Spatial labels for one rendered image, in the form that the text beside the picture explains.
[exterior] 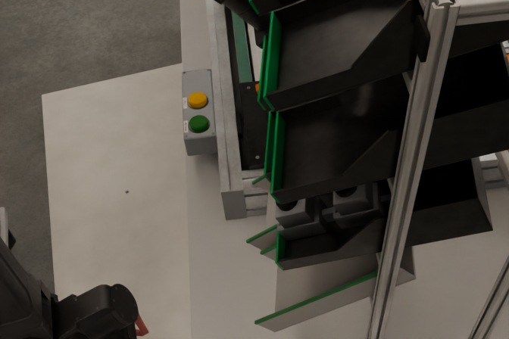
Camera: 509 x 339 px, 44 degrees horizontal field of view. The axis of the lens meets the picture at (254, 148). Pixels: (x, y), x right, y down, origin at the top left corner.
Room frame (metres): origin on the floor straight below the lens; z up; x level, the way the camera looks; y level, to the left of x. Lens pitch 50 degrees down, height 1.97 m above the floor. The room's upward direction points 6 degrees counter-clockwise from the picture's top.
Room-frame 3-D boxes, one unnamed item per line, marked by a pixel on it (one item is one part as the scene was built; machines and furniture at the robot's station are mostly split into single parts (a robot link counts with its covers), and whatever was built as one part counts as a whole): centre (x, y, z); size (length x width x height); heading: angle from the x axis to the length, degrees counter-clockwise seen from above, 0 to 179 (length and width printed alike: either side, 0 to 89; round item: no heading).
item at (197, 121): (0.92, 0.11, 0.96); 0.04 x 0.04 x 0.02
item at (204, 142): (0.99, 0.11, 0.93); 0.21 x 0.07 x 0.06; 1
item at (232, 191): (1.18, 0.06, 0.91); 0.89 x 0.06 x 0.11; 1
